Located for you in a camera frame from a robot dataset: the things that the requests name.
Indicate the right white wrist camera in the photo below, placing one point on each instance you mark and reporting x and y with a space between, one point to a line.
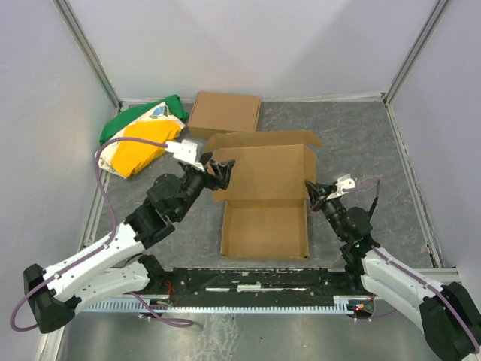
344 184

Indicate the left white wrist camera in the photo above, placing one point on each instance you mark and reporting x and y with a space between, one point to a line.
186 151

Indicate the left aluminium frame post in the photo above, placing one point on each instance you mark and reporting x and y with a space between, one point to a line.
67 13

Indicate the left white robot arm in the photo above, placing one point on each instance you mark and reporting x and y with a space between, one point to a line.
116 263

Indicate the right aluminium frame post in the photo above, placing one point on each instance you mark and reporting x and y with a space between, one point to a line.
415 51

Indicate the aluminium frame post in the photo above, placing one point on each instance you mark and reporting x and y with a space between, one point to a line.
415 51
67 13

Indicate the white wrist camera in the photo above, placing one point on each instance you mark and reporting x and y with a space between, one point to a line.
344 184
186 151

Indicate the green yellow white cloth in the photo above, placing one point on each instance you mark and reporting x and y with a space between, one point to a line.
127 137

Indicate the cardboard box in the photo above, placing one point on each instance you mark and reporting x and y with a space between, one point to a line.
265 213
215 113

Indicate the closed folded cardboard box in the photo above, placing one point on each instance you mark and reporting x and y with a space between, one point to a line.
215 113

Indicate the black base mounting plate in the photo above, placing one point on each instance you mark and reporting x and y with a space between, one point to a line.
237 288

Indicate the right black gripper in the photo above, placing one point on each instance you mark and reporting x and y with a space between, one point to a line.
322 199

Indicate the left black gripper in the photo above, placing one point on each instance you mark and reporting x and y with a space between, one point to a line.
212 174

